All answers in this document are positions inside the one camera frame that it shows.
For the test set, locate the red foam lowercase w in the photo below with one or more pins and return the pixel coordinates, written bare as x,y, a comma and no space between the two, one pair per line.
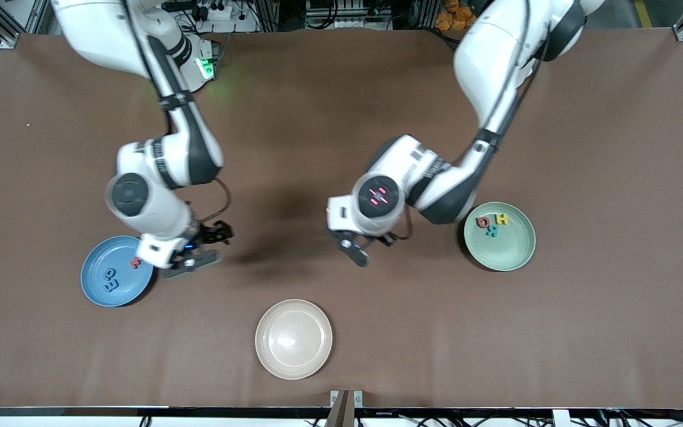
135,262

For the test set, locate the blue foam lowercase a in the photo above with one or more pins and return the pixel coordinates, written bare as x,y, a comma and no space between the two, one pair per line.
107,273

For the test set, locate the blue foam lowercase m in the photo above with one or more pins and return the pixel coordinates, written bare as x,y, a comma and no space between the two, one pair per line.
111,286

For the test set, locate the pink foam capital Q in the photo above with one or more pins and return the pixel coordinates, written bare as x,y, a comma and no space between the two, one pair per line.
478,222

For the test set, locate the teal foam capital R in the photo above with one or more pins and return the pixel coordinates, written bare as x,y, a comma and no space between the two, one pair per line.
488,232

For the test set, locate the yellow foam capital H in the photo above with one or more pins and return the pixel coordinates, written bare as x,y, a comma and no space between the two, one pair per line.
501,219

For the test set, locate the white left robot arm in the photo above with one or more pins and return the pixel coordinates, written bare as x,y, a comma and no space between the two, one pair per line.
495,53

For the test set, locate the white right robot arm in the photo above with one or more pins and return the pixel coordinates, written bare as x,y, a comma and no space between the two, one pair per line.
110,29

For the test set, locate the blue plate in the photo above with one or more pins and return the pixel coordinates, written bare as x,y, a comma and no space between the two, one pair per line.
95,261

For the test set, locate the pale green plate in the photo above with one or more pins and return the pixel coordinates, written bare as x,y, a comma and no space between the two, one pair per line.
507,252

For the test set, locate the cream white plate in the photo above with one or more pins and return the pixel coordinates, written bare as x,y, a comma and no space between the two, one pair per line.
294,341

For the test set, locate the brown table cover mat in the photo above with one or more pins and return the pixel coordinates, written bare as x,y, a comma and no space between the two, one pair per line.
51,148

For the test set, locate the white power strip with plugs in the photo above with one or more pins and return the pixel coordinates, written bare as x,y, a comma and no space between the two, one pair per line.
226,13

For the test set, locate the pile of orange objects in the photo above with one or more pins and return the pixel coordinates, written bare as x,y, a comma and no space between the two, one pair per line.
451,18

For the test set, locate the metal edge bracket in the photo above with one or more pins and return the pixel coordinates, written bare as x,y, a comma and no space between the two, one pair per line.
358,398

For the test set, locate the brown post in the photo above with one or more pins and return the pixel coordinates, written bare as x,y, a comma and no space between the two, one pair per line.
341,415

